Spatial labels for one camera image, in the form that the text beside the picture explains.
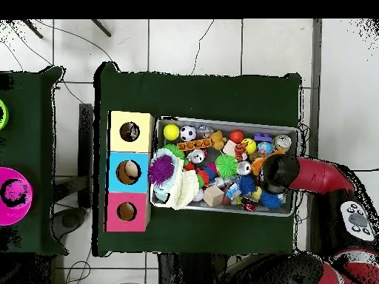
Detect purple spiky monster toy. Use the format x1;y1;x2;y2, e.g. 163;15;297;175
147;154;176;188

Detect cream waffle cloth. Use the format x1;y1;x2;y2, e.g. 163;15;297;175
170;165;200;211

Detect mint waffle cloth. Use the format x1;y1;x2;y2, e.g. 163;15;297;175
149;147;186;203

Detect wooden box with three holes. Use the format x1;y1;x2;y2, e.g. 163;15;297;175
104;110;155;233

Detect shallow clear mesh bin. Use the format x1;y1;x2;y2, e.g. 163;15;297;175
149;115;300;217

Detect black and white soccer ball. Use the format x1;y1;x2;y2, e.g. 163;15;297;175
179;125;197;142

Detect plain yellow ball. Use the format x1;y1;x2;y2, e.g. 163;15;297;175
163;123;181;141

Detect yellow smiley face ball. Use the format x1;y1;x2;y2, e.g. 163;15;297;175
242;138;258;155

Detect dark green tablecloth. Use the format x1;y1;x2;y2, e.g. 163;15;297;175
92;61;303;257
0;66;68;256

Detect blue globe ball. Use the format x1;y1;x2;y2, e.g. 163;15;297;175
256;141;274;156

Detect blue spiky rubber ball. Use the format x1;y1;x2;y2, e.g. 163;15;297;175
259;189;286;210

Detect crushed silver drink can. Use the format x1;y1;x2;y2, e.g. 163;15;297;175
272;134;292;152

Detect black tripod leg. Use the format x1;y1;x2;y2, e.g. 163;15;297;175
90;18;113;38
21;18;44;39

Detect pink plastic bowl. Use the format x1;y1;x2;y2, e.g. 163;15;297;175
0;166;34;226

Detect green plastic bowl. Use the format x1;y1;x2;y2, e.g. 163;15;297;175
0;98;10;130

